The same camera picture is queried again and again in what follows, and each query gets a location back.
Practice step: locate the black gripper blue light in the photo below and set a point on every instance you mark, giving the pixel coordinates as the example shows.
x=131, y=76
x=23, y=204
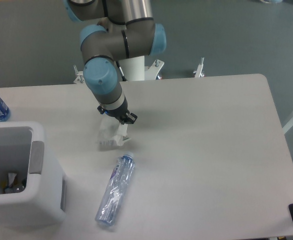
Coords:
x=118, y=111

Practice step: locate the white paper trash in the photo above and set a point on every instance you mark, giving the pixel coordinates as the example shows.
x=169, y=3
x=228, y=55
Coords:
x=112, y=133

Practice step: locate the clear plastic bottle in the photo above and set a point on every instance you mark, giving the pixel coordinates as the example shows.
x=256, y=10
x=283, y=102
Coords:
x=115, y=191

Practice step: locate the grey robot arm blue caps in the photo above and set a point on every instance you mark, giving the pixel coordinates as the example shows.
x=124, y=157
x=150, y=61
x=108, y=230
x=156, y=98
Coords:
x=101, y=48

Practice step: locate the white trash can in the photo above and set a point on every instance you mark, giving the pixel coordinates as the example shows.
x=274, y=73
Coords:
x=23, y=150

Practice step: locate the trash inside the can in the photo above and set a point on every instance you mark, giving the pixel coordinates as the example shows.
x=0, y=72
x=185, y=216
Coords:
x=12, y=185

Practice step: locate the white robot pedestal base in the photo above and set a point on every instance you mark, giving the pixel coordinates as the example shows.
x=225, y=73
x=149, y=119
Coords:
x=134, y=69

